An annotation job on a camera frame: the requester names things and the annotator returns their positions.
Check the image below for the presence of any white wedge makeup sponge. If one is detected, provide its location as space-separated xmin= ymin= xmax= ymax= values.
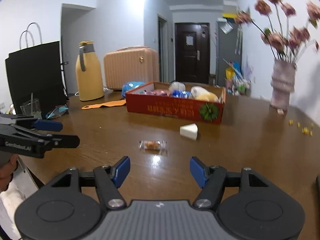
xmin=180 ymin=124 xmax=198 ymax=140

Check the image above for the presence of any blue tissue packet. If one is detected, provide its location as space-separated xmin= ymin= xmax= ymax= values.
xmin=171 ymin=90 xmax=191 ymax=99

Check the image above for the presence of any purple satin scrunchie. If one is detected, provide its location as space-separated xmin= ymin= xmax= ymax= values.
xmin=143 ymin=89 xmax=170 ymax=96

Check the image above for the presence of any person's left hand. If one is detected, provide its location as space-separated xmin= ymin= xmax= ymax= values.
xmin=0 ymin=154 xmax=18 ymax=192

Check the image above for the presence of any clear drinking glass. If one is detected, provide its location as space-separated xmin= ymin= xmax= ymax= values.
xmin=20 ymin=99 xmax=42 ymax=119

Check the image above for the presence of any blue crumpled wrapper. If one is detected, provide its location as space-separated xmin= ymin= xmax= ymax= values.
xmin=46 ymin=105 xmax=68 ymax=120

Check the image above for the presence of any black paper shopping bag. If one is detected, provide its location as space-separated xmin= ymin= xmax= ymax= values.
xmin=4 ymin=22 xmax=69 ymax=119

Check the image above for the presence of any wrapped snack packet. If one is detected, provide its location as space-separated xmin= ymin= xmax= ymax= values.
xmin=139 ymin=140 xmax=167 ymax=152

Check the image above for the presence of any red cardboard pumpkin box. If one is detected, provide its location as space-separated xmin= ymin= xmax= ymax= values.
xmin=125 ymin=82 xmax=226 ymax=124

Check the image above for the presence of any yellow thermos jug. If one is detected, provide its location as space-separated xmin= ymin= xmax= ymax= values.
xmin=75 ymin=41 xmax=104 ymax=101

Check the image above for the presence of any white yellow plush cat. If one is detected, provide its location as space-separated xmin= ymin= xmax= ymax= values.
xmin=190 ymin=86 xmax=220 ymax=102

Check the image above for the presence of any blue wet wipes pack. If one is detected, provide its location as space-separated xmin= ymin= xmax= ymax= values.
xmin=121 ymin=81 xmax=145 ymax=98

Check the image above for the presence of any fallen rose petal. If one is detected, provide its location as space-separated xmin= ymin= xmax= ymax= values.
xmin=277 ymin=109 xmax=285 ymax=116

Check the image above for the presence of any white mesh bath sponge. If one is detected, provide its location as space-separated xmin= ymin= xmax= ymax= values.
xmin=168 ymin=81 xmax=185 ymax=93

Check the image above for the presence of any yellow dustpan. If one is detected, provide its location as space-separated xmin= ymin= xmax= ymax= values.
xmin=225 ymin=67 xmax=235 ymax=80

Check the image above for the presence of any peach hard-shell suitcase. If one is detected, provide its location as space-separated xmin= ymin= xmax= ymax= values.
xmin=104 ymin=46 xmax=159 ymax=90

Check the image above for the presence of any pink textured vase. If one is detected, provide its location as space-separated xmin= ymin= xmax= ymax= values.
xmin=270 ymin=59 xmax=296 ymax=112

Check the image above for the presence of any grey refrigerator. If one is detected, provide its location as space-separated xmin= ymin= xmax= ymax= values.
xmin=215 ymin=20 xmax=241 ymax=86

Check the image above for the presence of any dark brown entrance door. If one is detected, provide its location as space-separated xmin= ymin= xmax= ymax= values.
xmin=175 ymin=23 xmax=210 ymax=84

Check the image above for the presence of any yellow box on fridge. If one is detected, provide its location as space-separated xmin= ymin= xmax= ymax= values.
xmin=222 ymin=12 xmax=236 ymax=19

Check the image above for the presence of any dried pink roses bouquet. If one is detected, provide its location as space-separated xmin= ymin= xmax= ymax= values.
xmin=234 ymin=0 xmax=319 ymax=65

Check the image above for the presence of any wire storage cart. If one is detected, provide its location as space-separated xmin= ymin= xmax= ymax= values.
xmin=232 ymin=77 xmax=251 ymax=96

